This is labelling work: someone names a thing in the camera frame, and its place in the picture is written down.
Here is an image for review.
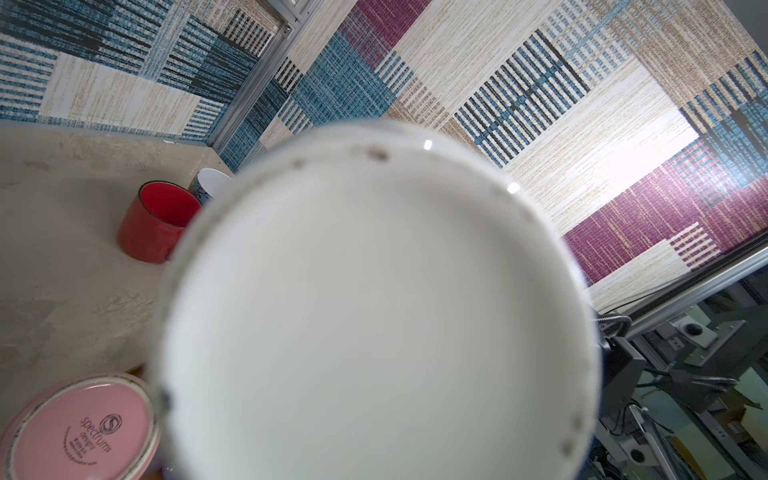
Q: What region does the brown rectangular tray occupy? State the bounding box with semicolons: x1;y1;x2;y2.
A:
127;364;164;480

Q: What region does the white mug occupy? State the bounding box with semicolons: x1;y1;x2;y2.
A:
149;120;602;479

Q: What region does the red mug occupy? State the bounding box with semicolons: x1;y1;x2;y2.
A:
117;180;202;264

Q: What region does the pink patterned mug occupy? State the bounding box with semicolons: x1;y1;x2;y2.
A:
1;372;161;479

